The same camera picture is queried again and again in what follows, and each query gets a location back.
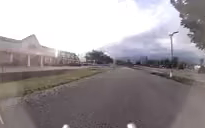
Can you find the dark tree cluster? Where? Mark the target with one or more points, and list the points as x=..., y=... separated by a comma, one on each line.
x=98, y=57

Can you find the grey asphalt road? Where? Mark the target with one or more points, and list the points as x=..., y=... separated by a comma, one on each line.
x=116, y=96

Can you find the distant row of trees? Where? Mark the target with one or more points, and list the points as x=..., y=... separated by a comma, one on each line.
x=156, y=62

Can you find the grass strip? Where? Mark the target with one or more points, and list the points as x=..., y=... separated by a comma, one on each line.
x=40, y=82

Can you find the robot's own part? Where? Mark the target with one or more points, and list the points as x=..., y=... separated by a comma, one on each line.
x=131, y=125
x=66, y=126

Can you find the grass verge with kerb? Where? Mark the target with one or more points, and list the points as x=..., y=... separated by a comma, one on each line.
x=171, y=76

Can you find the street lamp pole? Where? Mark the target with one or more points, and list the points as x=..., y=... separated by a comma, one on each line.
x=171, y=50

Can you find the low building with columns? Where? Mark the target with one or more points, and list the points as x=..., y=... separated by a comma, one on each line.
x=21, y=51

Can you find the large leafy tree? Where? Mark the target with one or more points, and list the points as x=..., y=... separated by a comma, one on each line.
x=198, y=20

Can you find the low dark wall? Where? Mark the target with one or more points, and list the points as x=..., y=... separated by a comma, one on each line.
x=30, y=75

